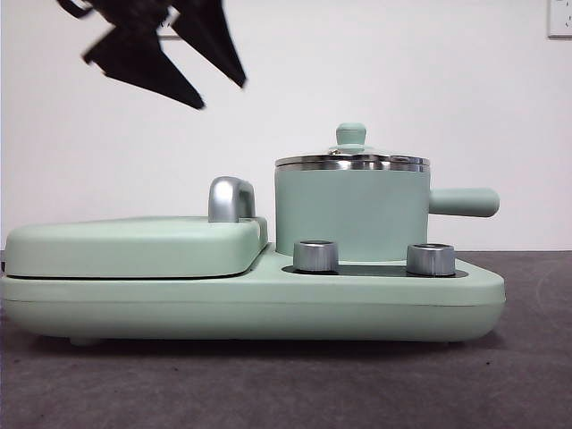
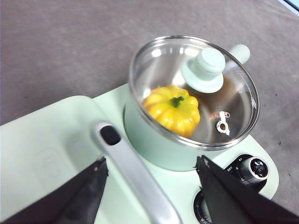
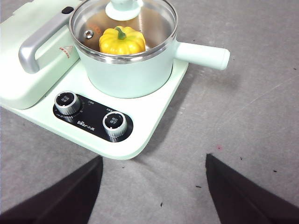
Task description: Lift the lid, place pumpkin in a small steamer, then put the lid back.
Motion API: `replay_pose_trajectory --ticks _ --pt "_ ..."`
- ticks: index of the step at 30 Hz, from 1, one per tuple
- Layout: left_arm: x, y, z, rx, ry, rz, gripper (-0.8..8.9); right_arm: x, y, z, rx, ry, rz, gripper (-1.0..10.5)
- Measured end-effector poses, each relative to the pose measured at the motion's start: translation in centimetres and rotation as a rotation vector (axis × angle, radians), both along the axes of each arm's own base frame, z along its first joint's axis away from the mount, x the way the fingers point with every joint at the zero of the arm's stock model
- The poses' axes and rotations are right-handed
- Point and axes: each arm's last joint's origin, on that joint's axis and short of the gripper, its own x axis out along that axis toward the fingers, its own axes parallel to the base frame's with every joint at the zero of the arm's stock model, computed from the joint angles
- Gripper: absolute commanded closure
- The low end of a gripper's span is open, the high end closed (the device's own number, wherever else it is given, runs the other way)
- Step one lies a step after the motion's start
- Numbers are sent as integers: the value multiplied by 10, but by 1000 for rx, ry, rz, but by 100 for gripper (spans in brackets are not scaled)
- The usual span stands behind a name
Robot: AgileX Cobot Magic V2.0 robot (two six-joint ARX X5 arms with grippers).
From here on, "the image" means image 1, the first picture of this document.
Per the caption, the glass lid with green knob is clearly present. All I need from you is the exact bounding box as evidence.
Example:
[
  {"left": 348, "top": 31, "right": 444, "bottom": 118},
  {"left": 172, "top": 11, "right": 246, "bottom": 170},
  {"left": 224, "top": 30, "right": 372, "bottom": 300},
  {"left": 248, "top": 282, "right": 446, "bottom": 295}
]
[{"left": 273, "top": 122, "right": 432, "bottom": 173}]

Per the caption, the mint green griddle cover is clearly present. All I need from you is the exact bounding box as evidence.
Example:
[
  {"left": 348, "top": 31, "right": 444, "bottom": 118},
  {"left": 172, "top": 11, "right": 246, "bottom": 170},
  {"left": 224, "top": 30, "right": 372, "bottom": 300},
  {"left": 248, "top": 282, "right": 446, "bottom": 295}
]
[{"left": 4, "top": 215, "right": 269, "bottom": 281}]

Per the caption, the silver control knob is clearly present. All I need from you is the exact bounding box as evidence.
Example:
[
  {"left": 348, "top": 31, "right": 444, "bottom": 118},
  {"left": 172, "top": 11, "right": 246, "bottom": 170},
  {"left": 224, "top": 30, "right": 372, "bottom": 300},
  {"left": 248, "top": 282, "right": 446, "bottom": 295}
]
[
  {"left": 292, "top": 240, "right": 340, "bottom": 273},
  {"left": 405, "top": 242, "right": 456, "bottom": 276}
]

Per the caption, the mint green breakfast machine base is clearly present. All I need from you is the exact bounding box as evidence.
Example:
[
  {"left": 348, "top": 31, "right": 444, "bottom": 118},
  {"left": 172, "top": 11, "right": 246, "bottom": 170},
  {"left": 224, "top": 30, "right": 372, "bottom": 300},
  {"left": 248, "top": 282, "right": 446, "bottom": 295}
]
[{"left": 0, "top": 243, "right": 507, "bottom": 348}]

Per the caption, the silver griddle cover handle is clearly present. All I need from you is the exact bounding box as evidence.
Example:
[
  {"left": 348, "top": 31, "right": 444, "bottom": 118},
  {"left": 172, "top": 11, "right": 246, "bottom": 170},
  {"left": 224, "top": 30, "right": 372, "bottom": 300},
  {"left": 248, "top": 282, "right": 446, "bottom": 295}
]
[{"left": 207, "top": 176, "right": 257, "bottom": 223}]

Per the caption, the mint green handled pot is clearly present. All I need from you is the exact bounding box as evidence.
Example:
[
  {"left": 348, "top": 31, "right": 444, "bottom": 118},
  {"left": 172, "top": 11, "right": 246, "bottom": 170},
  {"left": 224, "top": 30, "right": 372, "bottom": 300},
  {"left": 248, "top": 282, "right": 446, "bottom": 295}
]
[{"left": 273, "top": 165, "right": 501, "bottom": 263}]

